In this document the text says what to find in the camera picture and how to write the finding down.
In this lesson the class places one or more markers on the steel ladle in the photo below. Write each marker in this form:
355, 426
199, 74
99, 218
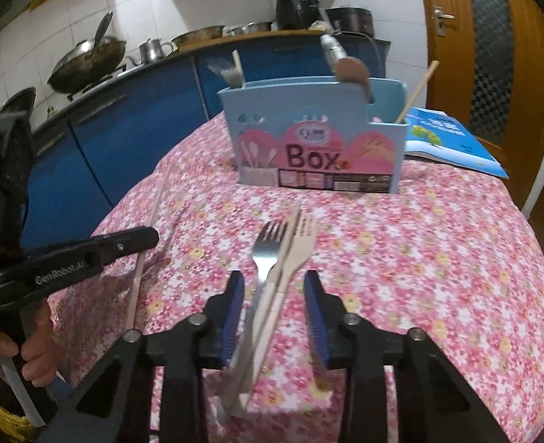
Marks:
102, 27

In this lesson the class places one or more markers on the black cooking pot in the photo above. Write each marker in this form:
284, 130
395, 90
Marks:
350, 19

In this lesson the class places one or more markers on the pink floral tablecloth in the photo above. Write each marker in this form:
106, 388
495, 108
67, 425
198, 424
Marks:
438, 263

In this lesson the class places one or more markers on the blue kitchen cabinet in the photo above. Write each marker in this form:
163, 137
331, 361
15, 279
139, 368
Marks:
129, 124

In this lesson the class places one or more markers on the black pan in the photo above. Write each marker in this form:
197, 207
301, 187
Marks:
18, 101

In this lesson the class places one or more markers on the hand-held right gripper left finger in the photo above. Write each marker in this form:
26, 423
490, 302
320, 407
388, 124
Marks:
233, 320

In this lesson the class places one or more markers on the orange wooden door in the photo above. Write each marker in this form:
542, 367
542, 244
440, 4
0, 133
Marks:
447, 83

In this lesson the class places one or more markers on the blue utensil holder box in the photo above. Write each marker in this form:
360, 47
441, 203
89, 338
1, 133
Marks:
309, 106

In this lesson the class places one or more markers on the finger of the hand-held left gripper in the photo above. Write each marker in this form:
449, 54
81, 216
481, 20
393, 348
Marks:
124, 242

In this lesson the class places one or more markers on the beige plastic fork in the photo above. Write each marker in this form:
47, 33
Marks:
303, 249

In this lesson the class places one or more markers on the metal bowl on counter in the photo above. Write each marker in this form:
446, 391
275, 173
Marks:
198, 37

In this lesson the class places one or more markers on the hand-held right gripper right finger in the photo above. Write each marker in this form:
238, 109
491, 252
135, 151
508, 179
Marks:
318, 325

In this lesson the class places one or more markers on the wooden chopstick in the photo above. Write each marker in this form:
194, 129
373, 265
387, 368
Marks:
419, 90
138, 286

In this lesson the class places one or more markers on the gas stove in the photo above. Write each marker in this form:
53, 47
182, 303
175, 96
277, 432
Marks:
110, 76

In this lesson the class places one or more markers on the blue book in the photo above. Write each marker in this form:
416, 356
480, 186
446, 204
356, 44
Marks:
452, 143

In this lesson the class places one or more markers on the beige brown spoon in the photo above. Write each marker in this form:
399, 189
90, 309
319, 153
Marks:
352, 74

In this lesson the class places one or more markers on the steel wok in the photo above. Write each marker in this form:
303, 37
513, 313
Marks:
87, 62

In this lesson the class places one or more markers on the steel fork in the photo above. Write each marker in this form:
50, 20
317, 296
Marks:
221, 71
265, 258

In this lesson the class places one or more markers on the steel kettle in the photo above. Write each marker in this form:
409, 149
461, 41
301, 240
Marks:
152, 50

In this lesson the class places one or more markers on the steel pot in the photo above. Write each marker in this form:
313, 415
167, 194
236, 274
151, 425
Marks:
253, 26

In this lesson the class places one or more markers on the person's left hand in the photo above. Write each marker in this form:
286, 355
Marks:
39, 346

